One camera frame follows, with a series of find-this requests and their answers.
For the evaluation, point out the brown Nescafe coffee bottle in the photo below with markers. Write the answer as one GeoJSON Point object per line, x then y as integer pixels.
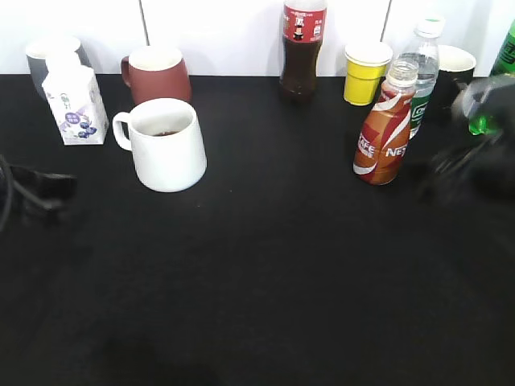
{"type": "Point", "coordinates": [384, 136]}

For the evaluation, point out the black ceramic mug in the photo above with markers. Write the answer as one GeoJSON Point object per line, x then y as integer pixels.
{"type": "Point", "coordinates": [456, 69]}

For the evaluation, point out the white blueberry milk carton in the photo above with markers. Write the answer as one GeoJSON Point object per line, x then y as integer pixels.
{"type": "Point", "coordinates": [74, 97]}

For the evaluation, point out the yellow paper cup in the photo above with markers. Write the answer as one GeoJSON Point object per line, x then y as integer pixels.
{"type": "Point", "coordinates": [366, 65]}

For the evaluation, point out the clear water bottle green label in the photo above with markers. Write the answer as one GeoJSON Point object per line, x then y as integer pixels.
{"type": "Point", "coordinates": [423, 50]}

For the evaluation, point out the white ceramic mug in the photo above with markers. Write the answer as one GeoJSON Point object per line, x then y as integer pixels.
{"type": "Point", "coordinates": [164, 137]}

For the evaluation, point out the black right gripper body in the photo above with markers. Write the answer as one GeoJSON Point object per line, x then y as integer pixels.
{"type": "Point", "coordinates": [485, 166]}

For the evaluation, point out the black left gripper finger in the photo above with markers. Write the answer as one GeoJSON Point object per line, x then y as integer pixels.
{"type": "Point", "coordinates": [45, 185]}

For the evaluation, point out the cola bottle red label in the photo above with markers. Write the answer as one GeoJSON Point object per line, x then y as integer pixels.
{"type": "Point", "coordinates": [303, 28]}

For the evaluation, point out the dark red ceramic mug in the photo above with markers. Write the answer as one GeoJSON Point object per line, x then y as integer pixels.
{"type": "Point", "coordinates": [154, 72]}

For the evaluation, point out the green sprite bottle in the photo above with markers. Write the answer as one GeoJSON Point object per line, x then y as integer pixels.
{"type": "Point", "coordinates": [504, 64]}

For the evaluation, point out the grey mug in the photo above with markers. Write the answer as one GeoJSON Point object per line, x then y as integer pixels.
{"type": "Point", "coordinates": [42, 61]}

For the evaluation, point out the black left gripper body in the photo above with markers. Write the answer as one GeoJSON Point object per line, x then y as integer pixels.
{"type": "Point", "coordinates": [16, 202]}

